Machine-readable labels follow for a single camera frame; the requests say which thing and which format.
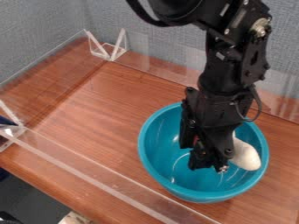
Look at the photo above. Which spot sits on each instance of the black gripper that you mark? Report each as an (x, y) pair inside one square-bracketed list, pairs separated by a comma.
[(210, 118)]

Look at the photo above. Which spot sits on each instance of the plush mushroom with brown cap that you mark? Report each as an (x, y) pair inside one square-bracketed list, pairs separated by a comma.
[(246, 157)]

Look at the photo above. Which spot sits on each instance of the blue plastic bowl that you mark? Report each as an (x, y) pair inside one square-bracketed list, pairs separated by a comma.
[(166, 160)]

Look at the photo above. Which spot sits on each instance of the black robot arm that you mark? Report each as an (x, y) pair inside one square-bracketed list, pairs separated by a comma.
[(238, 28)]

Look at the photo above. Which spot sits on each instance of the clear acrylic back barrier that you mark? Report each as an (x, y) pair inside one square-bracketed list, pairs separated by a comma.
[(179, 63)]

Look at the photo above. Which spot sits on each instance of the clear acrylic barrier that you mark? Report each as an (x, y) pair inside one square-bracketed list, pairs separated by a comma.
[(23, 52), (88, 187), (179, 63)]

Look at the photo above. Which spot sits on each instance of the clear acrylic front barrier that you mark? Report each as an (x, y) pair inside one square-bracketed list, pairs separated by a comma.
[(88, 187)]

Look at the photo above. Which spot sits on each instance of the clear acrylic left barrier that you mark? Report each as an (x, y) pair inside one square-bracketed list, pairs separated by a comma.
[(23, 52)]

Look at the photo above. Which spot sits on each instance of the clear acrylic left bracket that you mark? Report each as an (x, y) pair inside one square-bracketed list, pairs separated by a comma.
[(8, 125)]

